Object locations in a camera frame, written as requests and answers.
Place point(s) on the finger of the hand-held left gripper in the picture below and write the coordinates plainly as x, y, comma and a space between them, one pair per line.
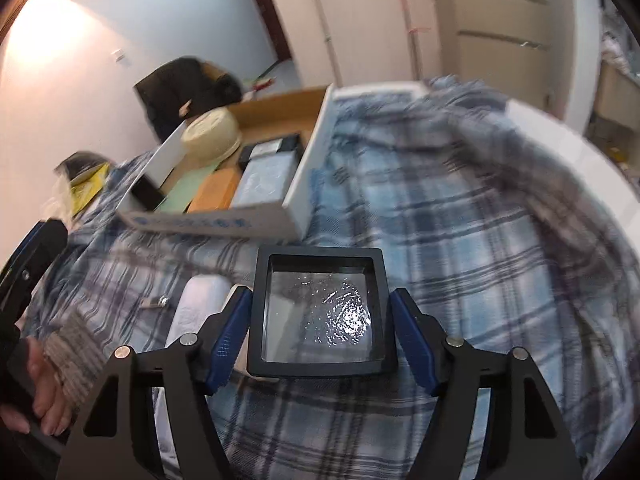
35, 255

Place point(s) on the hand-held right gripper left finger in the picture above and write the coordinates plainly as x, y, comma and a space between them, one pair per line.
227, 340

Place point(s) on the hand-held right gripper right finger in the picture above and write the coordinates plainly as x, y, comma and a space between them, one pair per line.
415, 340

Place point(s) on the black square clear-lid box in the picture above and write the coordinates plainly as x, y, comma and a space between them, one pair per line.
320, 320

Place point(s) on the shallow cardboard box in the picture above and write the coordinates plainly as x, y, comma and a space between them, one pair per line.
210, 221

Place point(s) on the blue-grey printed carton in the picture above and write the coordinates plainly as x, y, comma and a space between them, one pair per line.
265, 180

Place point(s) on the cream round container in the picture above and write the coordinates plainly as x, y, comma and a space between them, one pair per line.
210, 135

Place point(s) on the person's left forearm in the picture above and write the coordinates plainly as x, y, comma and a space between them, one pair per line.
75, 355

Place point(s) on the person's left hand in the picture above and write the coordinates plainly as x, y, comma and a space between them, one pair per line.
47, 390

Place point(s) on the white cylindrical object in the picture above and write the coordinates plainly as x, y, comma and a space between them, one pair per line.
197, 300

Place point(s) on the white plastic bag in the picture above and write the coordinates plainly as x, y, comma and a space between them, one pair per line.
57, 200

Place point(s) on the small metal object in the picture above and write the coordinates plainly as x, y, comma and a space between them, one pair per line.
157, 302

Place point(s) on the yellow bag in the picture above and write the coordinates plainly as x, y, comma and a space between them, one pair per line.
87, 187

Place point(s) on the dark grey bag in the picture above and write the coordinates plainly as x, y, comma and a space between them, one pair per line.
80, 162

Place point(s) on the blue plaid cloth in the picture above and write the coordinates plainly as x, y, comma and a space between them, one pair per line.
450, 235

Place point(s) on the small black box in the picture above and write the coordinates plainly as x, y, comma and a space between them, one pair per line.
147, 192

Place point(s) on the orange flat box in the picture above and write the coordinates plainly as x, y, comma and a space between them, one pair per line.
215, 190

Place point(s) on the pale green flat box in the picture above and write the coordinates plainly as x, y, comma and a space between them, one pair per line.
185, 185

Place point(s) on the black box silver label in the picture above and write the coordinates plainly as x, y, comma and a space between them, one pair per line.
267, 150

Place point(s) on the black jacket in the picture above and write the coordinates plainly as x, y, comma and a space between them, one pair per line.
170, 95

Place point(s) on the red packets on floor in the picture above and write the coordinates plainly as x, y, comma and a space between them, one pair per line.
261, 83

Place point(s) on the beige low cabinet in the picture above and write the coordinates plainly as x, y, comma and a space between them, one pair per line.
617, 97

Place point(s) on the dark red door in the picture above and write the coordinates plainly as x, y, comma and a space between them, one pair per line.
270, 15

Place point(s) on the beige wardrobe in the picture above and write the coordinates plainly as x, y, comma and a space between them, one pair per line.
500, 10

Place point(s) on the white wall switch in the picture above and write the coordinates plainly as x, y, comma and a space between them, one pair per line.
119, 57

